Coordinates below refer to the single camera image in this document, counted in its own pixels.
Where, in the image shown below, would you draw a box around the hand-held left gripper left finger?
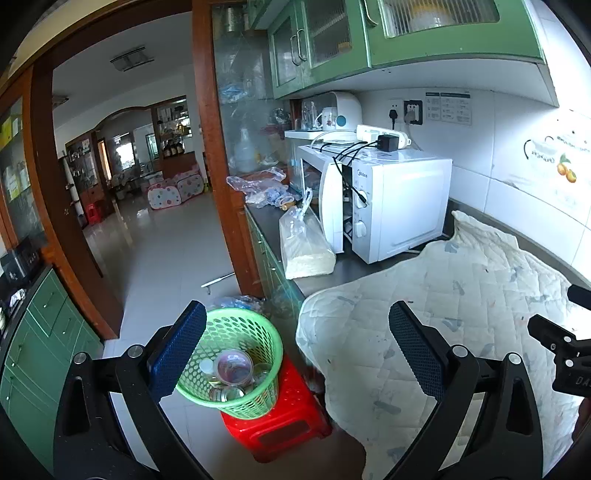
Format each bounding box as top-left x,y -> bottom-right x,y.
54,300 -> 211,480

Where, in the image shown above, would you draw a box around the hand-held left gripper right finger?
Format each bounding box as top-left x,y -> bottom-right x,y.
382,300 -> 546,480

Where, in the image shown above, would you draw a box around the green plastic basket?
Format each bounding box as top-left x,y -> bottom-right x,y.
175,307 -> 283,420

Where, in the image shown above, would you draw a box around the metal can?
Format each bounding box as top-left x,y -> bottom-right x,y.
209,385 -> 246,403

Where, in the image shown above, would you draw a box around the white quilted mat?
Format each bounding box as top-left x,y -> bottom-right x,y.
295,210 -> 585,480

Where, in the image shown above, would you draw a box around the clear plastic bags pile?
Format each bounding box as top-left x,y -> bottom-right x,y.
207,294 -> 297,320

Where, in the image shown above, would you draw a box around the red plastic stool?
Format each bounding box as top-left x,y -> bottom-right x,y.
221,354 -> 333,463

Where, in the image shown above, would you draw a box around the green counter base cabinet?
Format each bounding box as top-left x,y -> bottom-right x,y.
244,207 -> 306,320

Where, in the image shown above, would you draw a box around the white microwave oven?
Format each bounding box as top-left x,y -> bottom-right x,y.
295,143 -> 454,265

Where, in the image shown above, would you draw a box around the clear bag of white grains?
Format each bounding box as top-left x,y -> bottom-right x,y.
278,188 -> 337,280

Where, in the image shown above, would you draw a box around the polka dot play tent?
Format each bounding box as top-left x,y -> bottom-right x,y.
146,169 -> 206,211

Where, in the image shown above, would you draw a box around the crumpled clear plastic bags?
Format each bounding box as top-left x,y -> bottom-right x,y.
226,167 -> 297,211

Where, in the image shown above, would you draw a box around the dark wooden display cabinet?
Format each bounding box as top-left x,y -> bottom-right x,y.
59,131 -> 117,219

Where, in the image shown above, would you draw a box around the wooden bottle shelf cabinet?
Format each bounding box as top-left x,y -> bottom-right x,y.
151,96 -> 205,179

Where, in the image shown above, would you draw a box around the wooden glass display cabinet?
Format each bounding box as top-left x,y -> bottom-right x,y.
0,46 -> 118,343

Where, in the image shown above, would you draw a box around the white power strip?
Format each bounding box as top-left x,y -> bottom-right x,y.
355,123 -> 412,150

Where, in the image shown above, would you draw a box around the white appliance tray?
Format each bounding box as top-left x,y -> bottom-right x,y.
283,128 -> 359,145

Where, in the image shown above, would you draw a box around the white countertop appliance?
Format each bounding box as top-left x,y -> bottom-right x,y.
318,91 -> 363,136

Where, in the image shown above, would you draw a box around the ceiling light fixture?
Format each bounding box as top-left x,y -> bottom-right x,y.
109,45 -> 153,73

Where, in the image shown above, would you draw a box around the orange fruit wall decal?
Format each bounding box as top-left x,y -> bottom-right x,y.
523,133 -> 591,186

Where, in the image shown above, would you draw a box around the black cable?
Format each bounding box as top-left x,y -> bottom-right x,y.
331,140 -> 385,205

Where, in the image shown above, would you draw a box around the wooden door post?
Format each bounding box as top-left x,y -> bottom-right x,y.
191,0 -> 265,297

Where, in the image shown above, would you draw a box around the white wall label sticker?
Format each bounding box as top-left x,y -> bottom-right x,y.
424,89 -> 474,127

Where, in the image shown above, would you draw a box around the black wall socket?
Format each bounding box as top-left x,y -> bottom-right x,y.
403,98 -> 424,126

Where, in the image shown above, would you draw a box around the green wall cabinet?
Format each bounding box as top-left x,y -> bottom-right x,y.
247,0 -> 562,110

